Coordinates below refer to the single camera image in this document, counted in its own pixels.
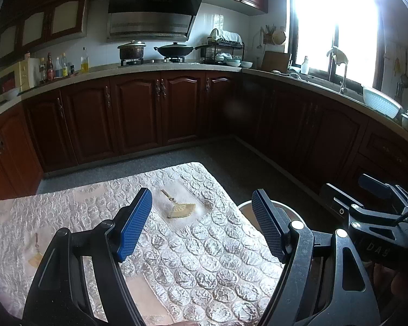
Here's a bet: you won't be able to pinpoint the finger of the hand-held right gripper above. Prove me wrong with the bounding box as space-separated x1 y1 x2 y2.
358 174 408 211
320 183 366 218

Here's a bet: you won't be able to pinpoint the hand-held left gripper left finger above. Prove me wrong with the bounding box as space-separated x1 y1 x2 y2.
22 187 153 326

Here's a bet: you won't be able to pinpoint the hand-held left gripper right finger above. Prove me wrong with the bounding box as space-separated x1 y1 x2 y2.
252 188 379 326

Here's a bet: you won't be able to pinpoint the white waste bin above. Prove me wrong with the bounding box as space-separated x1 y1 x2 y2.
237 200 295 242

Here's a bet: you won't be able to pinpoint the person's right hand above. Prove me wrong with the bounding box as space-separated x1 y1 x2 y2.
370 261 408 315

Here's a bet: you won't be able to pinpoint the pale blue colander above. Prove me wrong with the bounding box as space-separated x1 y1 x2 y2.
362 85 404 119

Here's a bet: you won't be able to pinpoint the wooden lower cabinets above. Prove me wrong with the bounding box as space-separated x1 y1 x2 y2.
0 64 408 225

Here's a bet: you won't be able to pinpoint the hanging kitchen utensils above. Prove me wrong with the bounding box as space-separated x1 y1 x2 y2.
392 48 408 100

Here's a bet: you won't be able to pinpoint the sink faucet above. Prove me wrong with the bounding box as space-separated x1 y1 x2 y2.
326 47 349 95

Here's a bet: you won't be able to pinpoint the wooden cutting board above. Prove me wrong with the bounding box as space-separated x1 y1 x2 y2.
261 51 292 73

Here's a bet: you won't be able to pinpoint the gas stove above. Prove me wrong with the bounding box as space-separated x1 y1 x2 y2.
119 58 186 67

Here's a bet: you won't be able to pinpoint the window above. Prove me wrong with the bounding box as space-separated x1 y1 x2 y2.
287 0 385 89

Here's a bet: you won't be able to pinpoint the black wok with lid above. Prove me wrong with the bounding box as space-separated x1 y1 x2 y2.
154 42 209 58

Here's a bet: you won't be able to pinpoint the chopstick holder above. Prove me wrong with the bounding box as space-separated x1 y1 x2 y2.
262 24 276 45

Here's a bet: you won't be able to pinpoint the cream microwave oven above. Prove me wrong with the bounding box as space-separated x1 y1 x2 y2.
0 58 41 102

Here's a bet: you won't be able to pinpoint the black dish rack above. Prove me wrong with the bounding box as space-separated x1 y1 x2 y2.
200 29 245 65

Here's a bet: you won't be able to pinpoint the range hood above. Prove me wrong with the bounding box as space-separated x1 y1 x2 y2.
107 0 205 43

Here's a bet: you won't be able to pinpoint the beige panel upper cabinet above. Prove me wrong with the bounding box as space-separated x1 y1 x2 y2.
0 0 89 69

